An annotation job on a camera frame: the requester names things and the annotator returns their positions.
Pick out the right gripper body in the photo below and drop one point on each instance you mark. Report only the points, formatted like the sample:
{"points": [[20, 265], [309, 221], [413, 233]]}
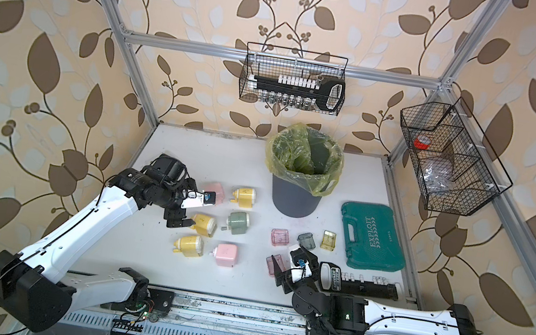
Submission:
{"points": [[308, 283]]}

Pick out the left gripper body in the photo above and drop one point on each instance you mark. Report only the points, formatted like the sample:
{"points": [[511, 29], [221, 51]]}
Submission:
{"points": [[176, 215]]}

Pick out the pink shavings tray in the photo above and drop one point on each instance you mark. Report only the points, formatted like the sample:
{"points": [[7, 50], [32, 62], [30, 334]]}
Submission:
{"points": [[276, 260], [279, 237]]}

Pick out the yellow sharpener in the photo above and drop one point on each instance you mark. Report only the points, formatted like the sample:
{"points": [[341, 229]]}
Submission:
{"points": [[244, 197], [204, 225], [189, 246]]}

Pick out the clear green-sharpener tray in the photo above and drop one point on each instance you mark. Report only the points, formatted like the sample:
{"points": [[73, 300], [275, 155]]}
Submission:
{"points": [[307, 241]]}

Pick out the yellow shavings tray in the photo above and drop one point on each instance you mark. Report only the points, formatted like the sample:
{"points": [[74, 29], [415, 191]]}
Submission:
{"points": [[328, 242]]}

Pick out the pink sharpener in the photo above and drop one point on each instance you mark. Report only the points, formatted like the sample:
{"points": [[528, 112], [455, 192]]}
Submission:
{"points": [[218, 189], [225, 255]]}

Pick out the green pencil sharpener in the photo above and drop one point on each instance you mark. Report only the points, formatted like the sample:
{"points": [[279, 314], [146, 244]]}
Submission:
{"points": [[237, 223]]}

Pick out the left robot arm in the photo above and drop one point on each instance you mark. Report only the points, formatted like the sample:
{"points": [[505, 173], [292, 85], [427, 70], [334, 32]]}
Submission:
{"points": [[34, 284]]}

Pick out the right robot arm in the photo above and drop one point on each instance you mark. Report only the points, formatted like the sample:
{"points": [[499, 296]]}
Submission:
{"points": [[340, 314]]}

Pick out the grey trash bin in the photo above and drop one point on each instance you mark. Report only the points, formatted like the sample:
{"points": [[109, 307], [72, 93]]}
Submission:
{"points": [[291, 200]]}

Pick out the green plastic tool case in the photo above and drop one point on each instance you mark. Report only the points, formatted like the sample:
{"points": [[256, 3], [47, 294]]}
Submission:
{"points": [[371, 241]]}

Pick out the yellow-green bin liner bag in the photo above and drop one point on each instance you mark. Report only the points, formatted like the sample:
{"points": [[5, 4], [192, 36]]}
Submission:
{"points": [[306, 158]]}

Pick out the clear plastic bag in basket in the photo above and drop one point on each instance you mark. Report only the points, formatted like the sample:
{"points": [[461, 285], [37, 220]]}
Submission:
{"points": [[438, 174]]}

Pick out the socket set in basket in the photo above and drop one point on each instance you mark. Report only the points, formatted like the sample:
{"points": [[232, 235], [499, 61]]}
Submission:
{"points": [[322, 95]]}

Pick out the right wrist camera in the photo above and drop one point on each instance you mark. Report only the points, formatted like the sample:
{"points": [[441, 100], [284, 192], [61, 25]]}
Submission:
{"points": [[302, 258]]}

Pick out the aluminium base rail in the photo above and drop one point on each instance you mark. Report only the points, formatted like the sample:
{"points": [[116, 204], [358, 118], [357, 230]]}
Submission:
{"points": [[225, 314]]}

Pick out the back wire basket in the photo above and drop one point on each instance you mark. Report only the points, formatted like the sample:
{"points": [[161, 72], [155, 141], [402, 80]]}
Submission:
{"points": [[273, 60]]}

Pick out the wire basket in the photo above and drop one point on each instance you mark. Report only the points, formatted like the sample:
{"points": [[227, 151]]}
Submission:
{"points": [[479, 176], [273, 60]]}

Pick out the right wire basket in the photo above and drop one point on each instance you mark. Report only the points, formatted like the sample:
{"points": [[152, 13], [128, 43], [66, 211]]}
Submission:
{"points": [[479, 176]]}

